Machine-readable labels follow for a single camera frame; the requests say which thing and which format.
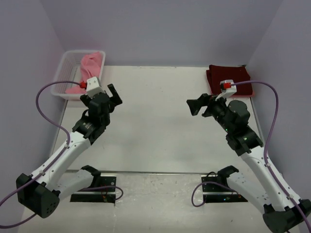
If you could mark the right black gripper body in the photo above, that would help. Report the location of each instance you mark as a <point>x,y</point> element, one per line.
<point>216,108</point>

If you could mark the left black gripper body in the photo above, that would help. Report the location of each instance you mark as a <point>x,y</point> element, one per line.
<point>85,98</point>

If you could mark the pink t shirt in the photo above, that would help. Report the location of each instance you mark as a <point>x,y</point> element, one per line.
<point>90,67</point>

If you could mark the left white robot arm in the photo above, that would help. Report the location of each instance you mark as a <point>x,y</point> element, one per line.
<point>41,191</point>

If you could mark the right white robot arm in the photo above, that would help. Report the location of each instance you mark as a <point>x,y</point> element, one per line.
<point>281,208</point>

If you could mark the white plastic basket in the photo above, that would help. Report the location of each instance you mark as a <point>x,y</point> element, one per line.
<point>69,70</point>

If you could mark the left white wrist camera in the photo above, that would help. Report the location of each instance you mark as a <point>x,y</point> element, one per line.
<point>92,86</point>

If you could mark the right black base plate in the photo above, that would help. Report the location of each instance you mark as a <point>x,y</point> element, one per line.
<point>216,194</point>

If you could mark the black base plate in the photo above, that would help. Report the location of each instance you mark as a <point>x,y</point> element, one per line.
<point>107,195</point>
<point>216,194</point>

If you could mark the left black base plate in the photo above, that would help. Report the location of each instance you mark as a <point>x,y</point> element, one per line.
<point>107,195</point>

